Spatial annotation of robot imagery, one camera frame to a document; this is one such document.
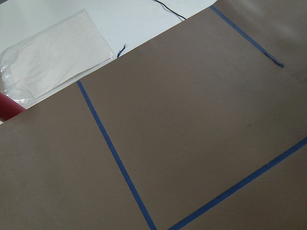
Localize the red cylinder tube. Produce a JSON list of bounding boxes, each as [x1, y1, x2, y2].
[[0, 93, 26, 122]]

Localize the clear plastic bag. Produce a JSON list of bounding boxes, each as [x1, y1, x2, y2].
[[0, 9, 114, 108]]

